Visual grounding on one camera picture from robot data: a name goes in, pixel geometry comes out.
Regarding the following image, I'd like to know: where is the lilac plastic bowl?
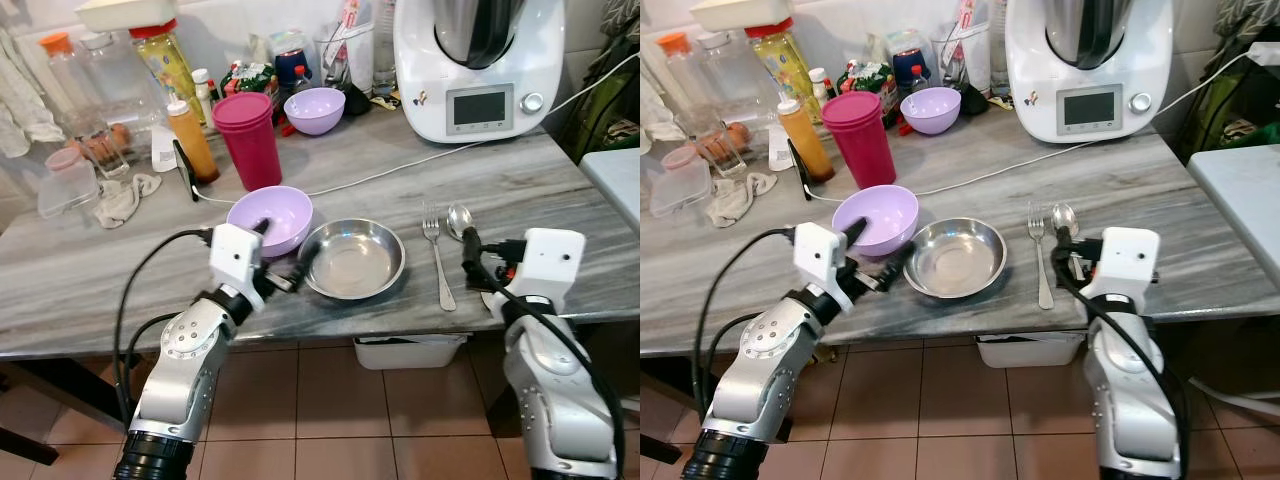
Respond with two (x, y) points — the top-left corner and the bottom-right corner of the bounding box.
(900, 87), (963, 136)
(227, 186), (314, 259)
(832, 185), (920, 257)
(284, 87), (347, 137)

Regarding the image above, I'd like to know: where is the steel fork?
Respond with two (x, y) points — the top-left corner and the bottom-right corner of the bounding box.
(422, 203), (458, 312)
(1027, 203), (1055, 310)

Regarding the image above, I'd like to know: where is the round steel plate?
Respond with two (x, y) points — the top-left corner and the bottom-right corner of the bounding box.
(904, 217), (1008, 299)
(300, 218), (407, 301)

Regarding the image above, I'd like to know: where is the black phone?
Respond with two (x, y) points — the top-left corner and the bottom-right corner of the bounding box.
(172, 139), (202, 204)
(786, 139), (813, 201)

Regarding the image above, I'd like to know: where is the magenta plastic tumbler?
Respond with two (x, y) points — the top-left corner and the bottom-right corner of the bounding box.
(211, 92), (284, 192)
(820, 91), (898, 189)

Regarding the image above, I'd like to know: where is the white plastic tub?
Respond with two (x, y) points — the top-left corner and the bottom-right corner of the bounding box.
(975, 332), (1088, 369)
(353, 335), (469, 371)

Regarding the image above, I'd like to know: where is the orange sauce bottle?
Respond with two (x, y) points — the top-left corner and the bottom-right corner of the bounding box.
(777, 95), (836, 184)
(165, 97), (220, 185)

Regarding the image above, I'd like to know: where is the beige cloth rag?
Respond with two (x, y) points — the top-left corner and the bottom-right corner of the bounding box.
(95, 173), (162, 230)
(705, 172), (778, 228)

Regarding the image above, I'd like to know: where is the white side table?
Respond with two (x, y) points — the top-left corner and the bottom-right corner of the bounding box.
(580, 148), (641, 233)
(1187, 143), (1280, 291)

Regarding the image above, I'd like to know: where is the small bottle with white cap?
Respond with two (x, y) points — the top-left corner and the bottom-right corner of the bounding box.
(808, 67), (836, 116)
(191, 68), (222, 129)

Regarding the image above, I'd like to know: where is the green red snack bag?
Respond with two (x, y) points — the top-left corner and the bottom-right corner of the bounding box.
(220, 60), (281, 101)
(838, 58), (901, 101)

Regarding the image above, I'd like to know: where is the clear egg container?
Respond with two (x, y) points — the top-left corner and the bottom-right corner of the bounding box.
(690, 120), (751, 179)
(68, 122), (133, 179)

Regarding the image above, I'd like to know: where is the clear box with pink lid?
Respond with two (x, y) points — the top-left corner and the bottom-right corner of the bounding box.
(649, 146), (713, 219)
(37, 147), (102, 220)

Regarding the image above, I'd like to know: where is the oil bottle with red cap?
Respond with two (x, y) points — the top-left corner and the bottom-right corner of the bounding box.
(745, 17), (826, 126)
(128, 20), (207, 129)

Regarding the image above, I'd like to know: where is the white kitchen machine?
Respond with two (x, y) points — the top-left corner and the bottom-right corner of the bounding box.
(1005, 0), (1174, 144)
(393, 0), (568, 145)

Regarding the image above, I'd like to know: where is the clear plastic jar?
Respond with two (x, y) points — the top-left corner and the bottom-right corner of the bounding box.
(695, 30), (776, 131)
(78, 30), (161, 131)

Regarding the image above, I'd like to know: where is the clear measuring jug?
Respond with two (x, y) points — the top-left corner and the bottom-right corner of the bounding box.
(930, 20), (993, 96)
(315, 20), (376, 98)

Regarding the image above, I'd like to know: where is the hanging white towel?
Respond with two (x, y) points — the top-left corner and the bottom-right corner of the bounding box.
(640, 75), (686, 141)
(0, 28), (63, 159)

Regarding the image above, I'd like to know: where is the clear jar with orange lid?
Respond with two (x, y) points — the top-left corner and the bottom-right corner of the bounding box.
(655, 32), (716, 131)
(40, 32), (106, 141)

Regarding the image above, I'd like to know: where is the white box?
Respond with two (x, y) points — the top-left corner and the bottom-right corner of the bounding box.
(688, 0), (796, 31)
(75, 0), (181, 33)

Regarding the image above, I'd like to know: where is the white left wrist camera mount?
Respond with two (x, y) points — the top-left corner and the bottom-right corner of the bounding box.
(208, 224), (267, 293)
(793, 222), (852, 292)

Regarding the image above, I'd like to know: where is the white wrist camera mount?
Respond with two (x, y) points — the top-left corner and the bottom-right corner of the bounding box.
(208, 224), (267, 293)
(793, 222), (852, 292)
(1078, 227), (1161, 306)
(503, 228), (587, 303)

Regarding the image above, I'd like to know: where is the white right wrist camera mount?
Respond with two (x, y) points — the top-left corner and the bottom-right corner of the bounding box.
(1078, 227), (1161, 306)
(503, 228), (587, 303)

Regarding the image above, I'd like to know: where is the white power cable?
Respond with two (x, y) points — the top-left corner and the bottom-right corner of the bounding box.
(192, 52), (641, 206)
(805, 52), (1253, 204)

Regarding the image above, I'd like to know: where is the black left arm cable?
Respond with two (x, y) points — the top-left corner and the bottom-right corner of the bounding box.
(691, 227), (801, 421)
(112, 228), (216, 426)

